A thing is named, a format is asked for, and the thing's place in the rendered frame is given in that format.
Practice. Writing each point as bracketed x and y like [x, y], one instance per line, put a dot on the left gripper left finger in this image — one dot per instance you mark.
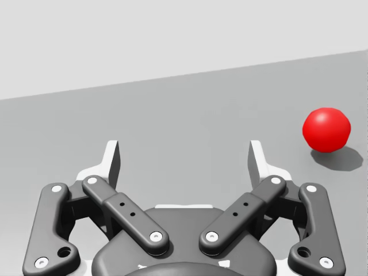
[120, 207]

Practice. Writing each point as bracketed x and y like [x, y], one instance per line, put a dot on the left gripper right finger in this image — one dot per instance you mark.
[247, 207]

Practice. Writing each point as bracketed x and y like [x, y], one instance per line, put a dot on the red ball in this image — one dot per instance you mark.
[326, 129]

